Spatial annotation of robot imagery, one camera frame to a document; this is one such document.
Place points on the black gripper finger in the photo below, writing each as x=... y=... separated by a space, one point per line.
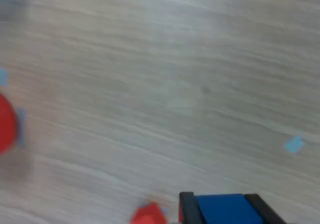
x=265 y=211
x=190 y=209

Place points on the blue cube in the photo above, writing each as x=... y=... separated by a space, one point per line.
x=225 y=209

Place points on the red plastic cup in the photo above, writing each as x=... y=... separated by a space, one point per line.
x=6 y=124

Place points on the red cube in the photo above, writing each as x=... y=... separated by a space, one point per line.
x=147 y=215

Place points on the small blue tape marker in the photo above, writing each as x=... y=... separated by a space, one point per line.
x=22 y=126
x=293 y=144
x=3 y=77

